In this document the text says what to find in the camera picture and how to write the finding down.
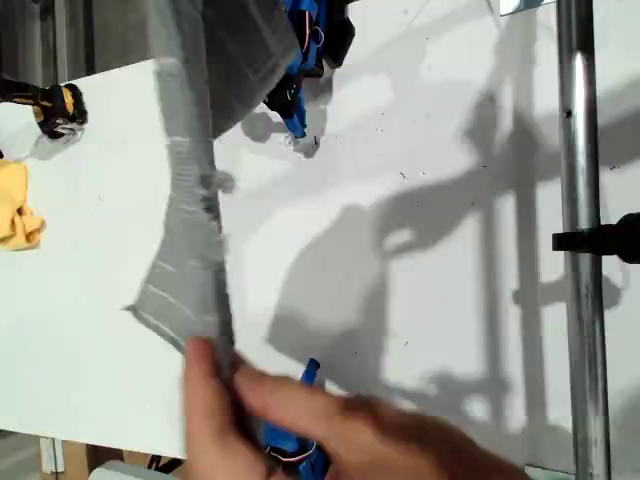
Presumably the grey striped towel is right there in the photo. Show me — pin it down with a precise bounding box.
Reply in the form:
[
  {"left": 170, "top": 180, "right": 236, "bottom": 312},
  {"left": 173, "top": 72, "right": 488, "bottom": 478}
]
[{"left": 122, "top": 0, "right": 301, "bottom": 454}]

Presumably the steel post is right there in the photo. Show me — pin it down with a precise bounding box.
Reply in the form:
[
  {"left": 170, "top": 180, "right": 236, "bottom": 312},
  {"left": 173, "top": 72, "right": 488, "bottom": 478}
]
[{"left": 555, "top": 0, "right": 614, "bottom": 480}]

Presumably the brown cardboard box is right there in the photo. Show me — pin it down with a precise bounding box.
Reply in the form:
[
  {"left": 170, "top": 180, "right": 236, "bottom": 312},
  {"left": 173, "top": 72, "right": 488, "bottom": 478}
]
[{"left": 59, "top": 440, "right": 189, "bottom": 480}]

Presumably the white plastic container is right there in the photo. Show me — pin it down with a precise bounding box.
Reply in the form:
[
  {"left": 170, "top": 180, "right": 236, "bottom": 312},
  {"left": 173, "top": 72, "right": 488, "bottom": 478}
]
[{"left": 89, "top": 459, "right": 154, "bottom": 480}]

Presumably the person's hand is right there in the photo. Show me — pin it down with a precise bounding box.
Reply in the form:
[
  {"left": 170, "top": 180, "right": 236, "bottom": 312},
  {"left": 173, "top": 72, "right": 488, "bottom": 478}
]
[{"left": 184, "top": 337, "right": 531, "bottom": 480}]

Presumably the yellow cloth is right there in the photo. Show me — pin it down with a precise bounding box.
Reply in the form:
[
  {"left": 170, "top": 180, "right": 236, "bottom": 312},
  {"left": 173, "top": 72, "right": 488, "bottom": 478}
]
[{"left": 0, "top": 158, "right": 47, "bottom": 251}]

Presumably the black yellow power tool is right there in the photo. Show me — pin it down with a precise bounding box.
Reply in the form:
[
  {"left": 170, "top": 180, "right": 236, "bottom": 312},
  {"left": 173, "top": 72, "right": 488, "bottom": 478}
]
[{"left": 0, "top": 74, "right": 90, "bottom": 141}]

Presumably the white table leg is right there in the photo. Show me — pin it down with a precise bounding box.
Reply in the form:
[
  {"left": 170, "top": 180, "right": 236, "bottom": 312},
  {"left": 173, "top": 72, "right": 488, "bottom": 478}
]
[{"left": 39, "top": 437, "right": 65, "bottom": 474}]

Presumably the black clamp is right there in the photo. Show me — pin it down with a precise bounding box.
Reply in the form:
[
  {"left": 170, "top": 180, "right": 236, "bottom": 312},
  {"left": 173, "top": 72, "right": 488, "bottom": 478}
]
[{"left": 551, "top": 212, "right": 640, "bottom": 264}]

